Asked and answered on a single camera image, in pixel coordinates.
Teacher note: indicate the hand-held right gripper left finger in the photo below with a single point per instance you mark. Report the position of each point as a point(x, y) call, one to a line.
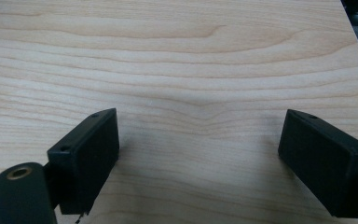
point(87, 158)

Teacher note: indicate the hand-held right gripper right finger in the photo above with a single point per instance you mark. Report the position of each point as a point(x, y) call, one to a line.
point(329, 165)

